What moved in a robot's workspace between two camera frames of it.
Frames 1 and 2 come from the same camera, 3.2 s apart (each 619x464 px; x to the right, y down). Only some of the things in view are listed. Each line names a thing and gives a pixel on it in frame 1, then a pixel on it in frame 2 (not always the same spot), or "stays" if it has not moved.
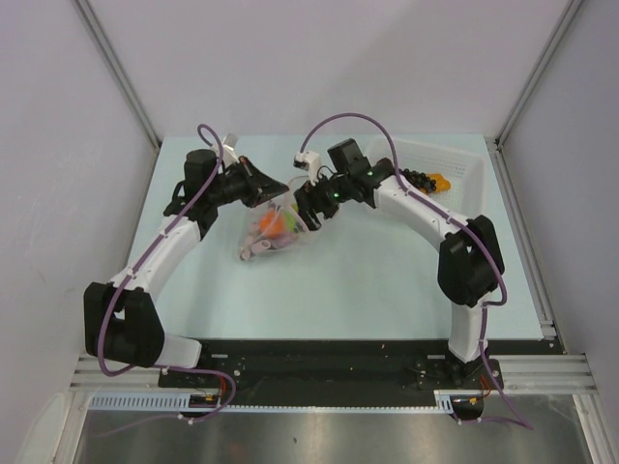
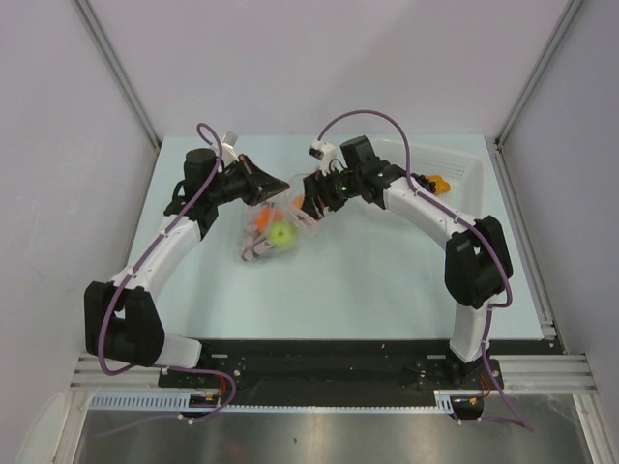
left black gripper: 259,188 stays
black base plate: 282,371 stays
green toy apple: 288,220 -> 282,235
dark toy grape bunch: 422,182 stays
